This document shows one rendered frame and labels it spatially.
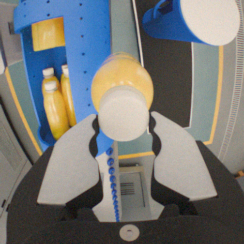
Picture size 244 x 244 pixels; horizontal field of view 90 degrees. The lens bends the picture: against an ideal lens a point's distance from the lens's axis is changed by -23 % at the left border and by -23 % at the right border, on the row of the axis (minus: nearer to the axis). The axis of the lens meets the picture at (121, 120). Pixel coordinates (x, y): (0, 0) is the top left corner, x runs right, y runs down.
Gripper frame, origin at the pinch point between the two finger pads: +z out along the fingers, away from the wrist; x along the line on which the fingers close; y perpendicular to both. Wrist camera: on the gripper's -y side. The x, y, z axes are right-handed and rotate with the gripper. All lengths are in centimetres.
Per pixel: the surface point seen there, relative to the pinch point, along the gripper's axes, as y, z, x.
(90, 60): -1.1, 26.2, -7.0
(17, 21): -14.6, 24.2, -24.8
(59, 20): -12.2, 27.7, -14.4
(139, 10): -32, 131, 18
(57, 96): 10.0, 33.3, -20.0
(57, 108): 13.4, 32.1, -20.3
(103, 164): 60, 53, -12
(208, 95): 54, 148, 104
